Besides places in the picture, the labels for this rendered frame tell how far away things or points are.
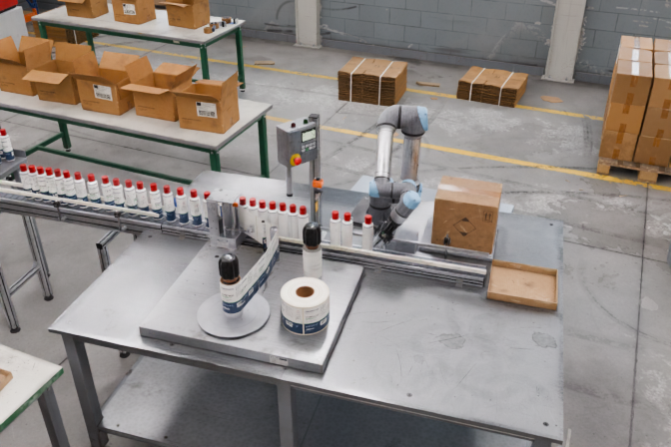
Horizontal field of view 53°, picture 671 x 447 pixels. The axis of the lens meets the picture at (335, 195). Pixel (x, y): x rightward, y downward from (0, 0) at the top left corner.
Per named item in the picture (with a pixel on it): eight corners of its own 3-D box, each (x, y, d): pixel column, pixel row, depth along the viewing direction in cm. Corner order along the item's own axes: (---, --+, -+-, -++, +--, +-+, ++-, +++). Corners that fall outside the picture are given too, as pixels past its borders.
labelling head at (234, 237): (210, 244, 330) (205, 200, 317) (221, 230, 341) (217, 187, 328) (236, 249, 327) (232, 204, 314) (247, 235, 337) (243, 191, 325)
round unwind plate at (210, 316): (184, 330, 277) (184, 328, 276) (216, 286, 302) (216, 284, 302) (253, 345, 269) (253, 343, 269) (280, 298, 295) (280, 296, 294)
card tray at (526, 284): (486, 298, 302) (487, 291, 300) (491, 265, 324) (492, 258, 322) (556, 310, 295) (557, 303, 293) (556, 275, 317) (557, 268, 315)
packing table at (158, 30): (46, 86, 764) (30, 17, 725) (94, 64, 828) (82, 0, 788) (212, 116, 688) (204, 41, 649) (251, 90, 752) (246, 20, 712)
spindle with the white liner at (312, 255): (300, 283, 304) (299, 228, 289) (307, 272, 311) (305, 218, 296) (319, 287, 301) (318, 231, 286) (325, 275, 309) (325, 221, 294)
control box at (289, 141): (277, 162, 319) (275, 125, 310) (306, 152, 329) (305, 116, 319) (290, 170, 313) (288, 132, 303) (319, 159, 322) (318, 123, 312)
